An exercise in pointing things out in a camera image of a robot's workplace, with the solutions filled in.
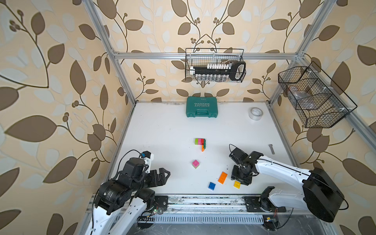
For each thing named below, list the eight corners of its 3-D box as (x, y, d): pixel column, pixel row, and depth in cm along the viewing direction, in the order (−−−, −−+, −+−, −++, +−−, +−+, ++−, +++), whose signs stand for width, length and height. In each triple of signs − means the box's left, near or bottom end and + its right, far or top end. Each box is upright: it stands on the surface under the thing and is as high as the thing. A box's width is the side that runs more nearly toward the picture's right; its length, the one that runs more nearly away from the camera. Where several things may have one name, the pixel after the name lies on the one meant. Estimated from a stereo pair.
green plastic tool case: (185, 118, 113) (185, 113, 109) (186, 101, 126) (186, 96, 121) (218, 118, 113) (219, 113, 109) (215, 101, 126) (216, 96, 121)
